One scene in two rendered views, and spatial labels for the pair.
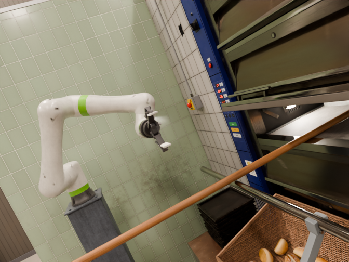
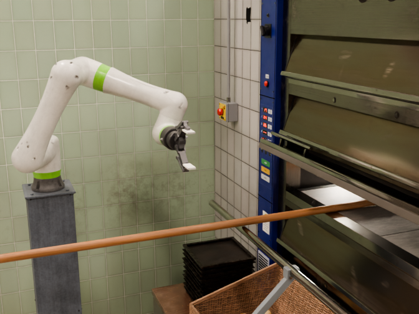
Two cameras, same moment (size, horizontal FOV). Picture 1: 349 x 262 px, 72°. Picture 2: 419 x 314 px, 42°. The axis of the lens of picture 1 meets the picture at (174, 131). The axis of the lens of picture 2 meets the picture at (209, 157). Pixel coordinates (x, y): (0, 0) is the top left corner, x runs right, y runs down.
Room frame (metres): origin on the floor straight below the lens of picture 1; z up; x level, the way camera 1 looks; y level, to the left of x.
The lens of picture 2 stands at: (-1.05, 0.20, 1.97)
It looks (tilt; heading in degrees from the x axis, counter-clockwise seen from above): 14 degrees down; 354
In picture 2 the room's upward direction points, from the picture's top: straight up
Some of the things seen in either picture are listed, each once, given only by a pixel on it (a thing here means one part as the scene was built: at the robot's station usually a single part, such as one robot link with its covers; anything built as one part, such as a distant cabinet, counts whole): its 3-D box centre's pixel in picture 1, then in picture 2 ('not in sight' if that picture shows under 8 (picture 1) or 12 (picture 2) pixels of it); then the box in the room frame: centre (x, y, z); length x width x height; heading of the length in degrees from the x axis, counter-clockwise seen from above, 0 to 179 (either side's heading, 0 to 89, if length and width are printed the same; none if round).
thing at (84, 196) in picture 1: (82, 193); (46, 178); (1.49, 0.69, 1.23); 0.26 x 0.15 x 0.06; 15
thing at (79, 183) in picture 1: (71, 178); (43, 156); (1.43, 0.68, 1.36); 0.16 x 0.13 x 0.19; 164
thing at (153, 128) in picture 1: (152, 128); (178, 141); (1.08, 0.09, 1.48); 0.09 x 0.07 x 0.08; 14
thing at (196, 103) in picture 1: (194, 103); (228, 111); (1.89, -0.23, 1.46); 0.10 x 0.07 x 0.10; 15
